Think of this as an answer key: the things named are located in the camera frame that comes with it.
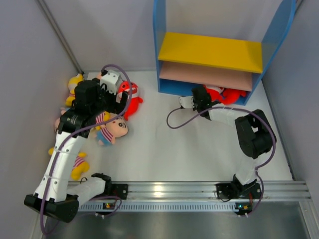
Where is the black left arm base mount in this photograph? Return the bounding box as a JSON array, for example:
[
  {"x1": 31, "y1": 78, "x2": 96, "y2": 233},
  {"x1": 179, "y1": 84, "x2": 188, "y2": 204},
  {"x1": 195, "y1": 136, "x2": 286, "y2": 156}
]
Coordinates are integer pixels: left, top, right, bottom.
[{"x1": 91, "y1": 173, "x2": 128, "y2": 200}]

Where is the red shark plush toy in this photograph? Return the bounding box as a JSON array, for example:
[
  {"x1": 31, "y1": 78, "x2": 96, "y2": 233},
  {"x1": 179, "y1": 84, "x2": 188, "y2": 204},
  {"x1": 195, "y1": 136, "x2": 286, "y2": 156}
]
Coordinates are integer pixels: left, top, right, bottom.
[{"x1": 117, "y1": 81, "x2": 143, "y2": 121}]

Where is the aluminium rail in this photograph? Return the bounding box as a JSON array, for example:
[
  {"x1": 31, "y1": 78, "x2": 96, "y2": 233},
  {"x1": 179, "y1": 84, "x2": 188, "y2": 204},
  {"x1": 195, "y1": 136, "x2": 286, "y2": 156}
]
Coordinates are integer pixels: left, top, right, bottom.
[{"x1": 114, "y1": 181, "x2": 311, "y2": 202}]

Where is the yellow duck plush near rail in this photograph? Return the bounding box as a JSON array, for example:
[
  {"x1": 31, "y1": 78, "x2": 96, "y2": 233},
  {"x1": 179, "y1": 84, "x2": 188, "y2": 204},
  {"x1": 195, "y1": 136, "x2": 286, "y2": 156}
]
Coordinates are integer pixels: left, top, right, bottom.
[{"x1": 48, "y1": 147, "x2": 90, "y2": 181}]

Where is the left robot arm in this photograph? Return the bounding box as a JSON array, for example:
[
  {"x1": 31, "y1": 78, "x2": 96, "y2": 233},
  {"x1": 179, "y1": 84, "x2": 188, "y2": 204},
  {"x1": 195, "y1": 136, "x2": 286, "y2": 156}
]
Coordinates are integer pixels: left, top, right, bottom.
[{"x1": 24, "y1": 78, "x2": 132, "y2": 223}]

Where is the boy doll striped shirt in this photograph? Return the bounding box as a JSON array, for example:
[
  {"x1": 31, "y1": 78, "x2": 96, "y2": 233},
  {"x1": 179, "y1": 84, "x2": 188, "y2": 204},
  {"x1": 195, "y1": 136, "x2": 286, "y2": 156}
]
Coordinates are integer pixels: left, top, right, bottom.
[{"x1": 94, "y1": 116, "x2": 129, "y2": 146}]

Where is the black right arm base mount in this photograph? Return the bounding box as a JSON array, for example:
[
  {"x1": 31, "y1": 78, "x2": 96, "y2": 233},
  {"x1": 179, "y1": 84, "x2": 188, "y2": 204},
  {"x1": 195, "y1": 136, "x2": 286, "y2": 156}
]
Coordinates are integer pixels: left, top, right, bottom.
[{"x1": 216, "y1": 175, "x2": 262, "y2": 202}]

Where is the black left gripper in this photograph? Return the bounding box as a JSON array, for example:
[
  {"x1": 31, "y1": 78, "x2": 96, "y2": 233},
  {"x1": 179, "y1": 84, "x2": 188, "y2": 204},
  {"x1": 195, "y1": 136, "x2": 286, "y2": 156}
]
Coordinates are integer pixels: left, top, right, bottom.
[{"x1": 89, "y1": 79, "x2": 128, "y2": 118}]

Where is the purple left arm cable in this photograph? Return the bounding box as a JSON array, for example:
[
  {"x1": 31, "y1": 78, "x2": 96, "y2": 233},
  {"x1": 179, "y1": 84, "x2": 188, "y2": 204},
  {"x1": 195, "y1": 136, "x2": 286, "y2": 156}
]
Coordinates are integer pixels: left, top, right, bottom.
[{"x1": 39, "y1": 64, "x2": 132, "y2": 237}]

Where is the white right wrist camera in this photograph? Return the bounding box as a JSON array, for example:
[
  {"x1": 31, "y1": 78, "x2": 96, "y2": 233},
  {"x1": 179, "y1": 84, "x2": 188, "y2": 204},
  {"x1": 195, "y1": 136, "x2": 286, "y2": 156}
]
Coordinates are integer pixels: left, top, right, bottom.
[{"x1": 178, "y1": 96, "x2": 194, "y2": 109}]

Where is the blue yellow toy shelf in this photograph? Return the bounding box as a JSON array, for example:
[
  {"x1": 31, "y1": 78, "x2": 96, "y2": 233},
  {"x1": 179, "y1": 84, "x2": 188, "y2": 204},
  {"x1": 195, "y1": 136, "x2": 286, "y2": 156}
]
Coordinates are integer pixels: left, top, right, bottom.
[{"x1": 153, "y1": 0, "x2": 296, "y2": 105}]

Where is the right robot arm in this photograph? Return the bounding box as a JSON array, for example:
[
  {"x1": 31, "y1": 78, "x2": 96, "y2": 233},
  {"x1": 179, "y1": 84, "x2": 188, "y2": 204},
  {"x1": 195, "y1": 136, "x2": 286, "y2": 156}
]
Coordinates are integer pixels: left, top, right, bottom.
[{"x1": 191, "y1": 86, "x2": 277, "y2": 198}]

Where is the perforated grey cable duct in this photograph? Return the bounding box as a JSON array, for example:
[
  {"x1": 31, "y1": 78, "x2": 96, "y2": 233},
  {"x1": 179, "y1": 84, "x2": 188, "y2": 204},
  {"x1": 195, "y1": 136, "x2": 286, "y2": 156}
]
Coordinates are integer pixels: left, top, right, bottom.
[{"x1": 78, "y1": 201, "x2": 251, "y2": 213}]

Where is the metal corner post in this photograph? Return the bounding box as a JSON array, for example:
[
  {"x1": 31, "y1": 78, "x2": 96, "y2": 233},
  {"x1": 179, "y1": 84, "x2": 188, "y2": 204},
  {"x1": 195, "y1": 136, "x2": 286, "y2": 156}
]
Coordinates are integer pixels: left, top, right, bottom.
[{"x1": 35, "y1": 0, "x2": 83, "y2": 73}]

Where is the yellow duck plush in corner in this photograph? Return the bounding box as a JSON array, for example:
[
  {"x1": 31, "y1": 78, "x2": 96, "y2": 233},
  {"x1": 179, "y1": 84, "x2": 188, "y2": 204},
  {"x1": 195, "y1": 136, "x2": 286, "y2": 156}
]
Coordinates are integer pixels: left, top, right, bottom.
[{"x1": 65, "y1": 73, "x2": 83, "y2": 107}]

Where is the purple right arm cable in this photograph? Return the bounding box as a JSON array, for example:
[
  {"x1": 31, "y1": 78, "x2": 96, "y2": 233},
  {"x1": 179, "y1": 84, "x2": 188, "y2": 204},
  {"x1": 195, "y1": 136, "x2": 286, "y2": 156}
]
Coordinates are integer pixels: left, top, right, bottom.
[{"x1": 166, "y1": 106, "x2": 277, "y2": 215}]

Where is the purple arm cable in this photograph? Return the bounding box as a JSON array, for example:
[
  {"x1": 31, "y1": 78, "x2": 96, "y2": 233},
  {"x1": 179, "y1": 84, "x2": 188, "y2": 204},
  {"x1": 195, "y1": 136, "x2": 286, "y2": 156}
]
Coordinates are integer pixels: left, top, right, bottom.
[
  {"x1": 166, "y1": 106, "x2": 277, "y2": 215},
  {"x1": 39, "y1": 64, "x2": 132, "y2": 237}
]

